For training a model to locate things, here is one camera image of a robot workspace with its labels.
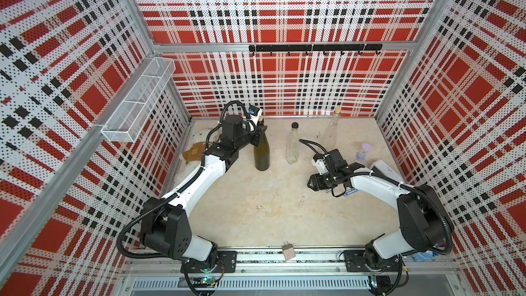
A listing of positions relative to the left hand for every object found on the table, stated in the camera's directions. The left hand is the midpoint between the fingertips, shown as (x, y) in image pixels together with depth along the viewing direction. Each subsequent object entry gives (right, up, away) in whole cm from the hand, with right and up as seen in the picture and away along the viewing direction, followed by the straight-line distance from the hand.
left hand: (264, 124), depth 82 cm
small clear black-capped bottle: (+12, -8, +6) cm, 16 cm away
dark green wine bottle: (-2, -13, +12) cm, 18 cm away
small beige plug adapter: (+9, -48, -7) cm, 49 cm away
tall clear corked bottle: (+28, -4, +7) cm, 29 cm away
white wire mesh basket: (-62, +3, +10) cm, 63 cm away
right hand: (+23, -26, +7) cm, 35 cm away
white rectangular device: (+52, -18, +10) cm, 56 cm away
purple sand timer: (+48, -14, +20) cm, 54 cm away
